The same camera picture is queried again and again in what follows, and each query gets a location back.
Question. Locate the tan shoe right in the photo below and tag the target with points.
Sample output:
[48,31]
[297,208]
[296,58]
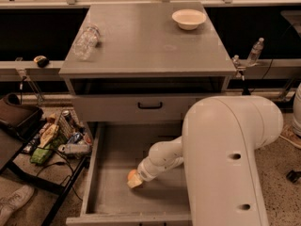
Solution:
[289,135]

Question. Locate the white shoe left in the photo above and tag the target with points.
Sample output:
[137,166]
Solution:
[14,202]

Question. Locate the yellow black tape measure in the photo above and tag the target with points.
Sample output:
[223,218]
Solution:
[41,61]

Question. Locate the open grey drawer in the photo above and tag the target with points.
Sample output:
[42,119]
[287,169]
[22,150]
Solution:
[108,201]

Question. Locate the white bowl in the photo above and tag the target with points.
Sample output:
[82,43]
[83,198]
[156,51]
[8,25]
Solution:
[189,19]

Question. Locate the grey drawer cabinet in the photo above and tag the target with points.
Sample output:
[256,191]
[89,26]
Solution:
[144,52]

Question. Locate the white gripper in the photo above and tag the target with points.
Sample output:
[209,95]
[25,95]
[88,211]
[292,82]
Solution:
[144,170]

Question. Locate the black stand leg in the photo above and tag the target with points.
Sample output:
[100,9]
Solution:
[244,83]

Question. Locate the orange fruit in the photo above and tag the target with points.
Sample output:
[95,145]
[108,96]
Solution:
[131,174]

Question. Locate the closed grey drawer black handle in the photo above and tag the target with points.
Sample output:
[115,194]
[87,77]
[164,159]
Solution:
[133,108]

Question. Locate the green snack bag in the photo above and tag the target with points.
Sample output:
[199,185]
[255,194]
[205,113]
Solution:
[41,155]

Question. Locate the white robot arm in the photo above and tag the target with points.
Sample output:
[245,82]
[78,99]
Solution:
[217,147]

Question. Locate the black caster wheel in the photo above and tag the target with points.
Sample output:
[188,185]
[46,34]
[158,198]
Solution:
[293,176]

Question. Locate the clear plastic bottle lying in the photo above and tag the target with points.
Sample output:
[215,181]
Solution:
[87,42]

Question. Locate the upright plastic water bottle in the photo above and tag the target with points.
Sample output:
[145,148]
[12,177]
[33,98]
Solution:
[255,52]

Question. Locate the wire basket of snacks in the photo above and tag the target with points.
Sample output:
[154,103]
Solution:
[63,134]

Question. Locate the brown bag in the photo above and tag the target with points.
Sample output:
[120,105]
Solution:
[18,120]

